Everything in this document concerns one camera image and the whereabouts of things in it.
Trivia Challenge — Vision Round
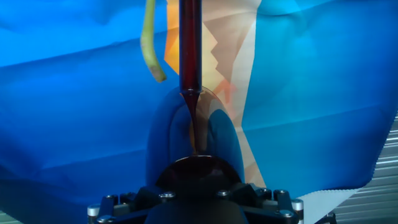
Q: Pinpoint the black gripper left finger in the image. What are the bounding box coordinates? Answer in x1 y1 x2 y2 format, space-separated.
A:
88 185 177 224

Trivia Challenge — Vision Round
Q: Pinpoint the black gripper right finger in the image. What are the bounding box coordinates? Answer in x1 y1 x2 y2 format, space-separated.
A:
216 182 305 224

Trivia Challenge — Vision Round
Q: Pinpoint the dark red translucent watering can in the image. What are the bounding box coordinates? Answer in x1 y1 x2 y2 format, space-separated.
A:
145 0 246 195

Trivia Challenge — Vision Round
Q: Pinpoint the thin green plant stem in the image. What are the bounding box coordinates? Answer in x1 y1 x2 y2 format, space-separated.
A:
139 0 168 83

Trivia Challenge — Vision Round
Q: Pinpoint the blue landscape print cloth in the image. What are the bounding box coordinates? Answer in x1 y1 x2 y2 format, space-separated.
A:
0 0 398 224

